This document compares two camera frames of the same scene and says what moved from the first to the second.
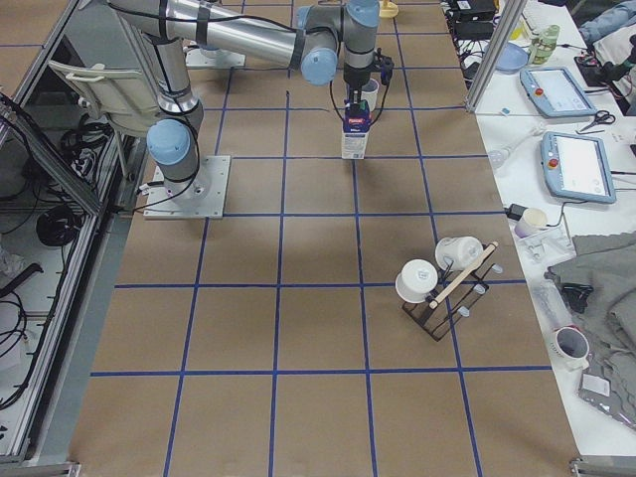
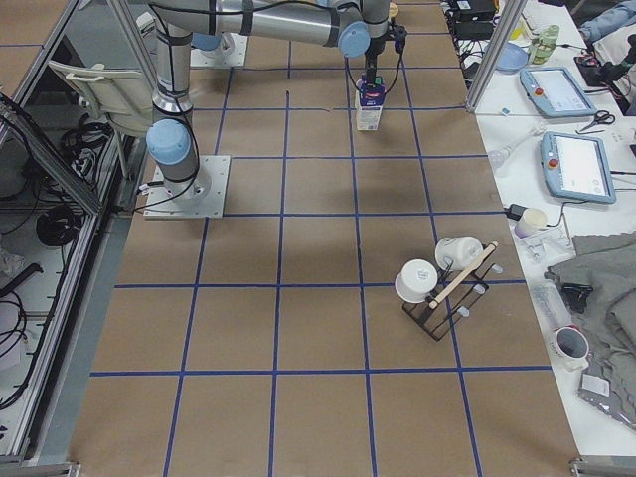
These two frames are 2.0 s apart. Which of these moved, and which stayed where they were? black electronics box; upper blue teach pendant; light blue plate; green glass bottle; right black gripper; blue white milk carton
Moved: blue white milk carton; right black gripper
Stayed: upper blue teach pendant; light blue plate; green glass bottle; black electronics box
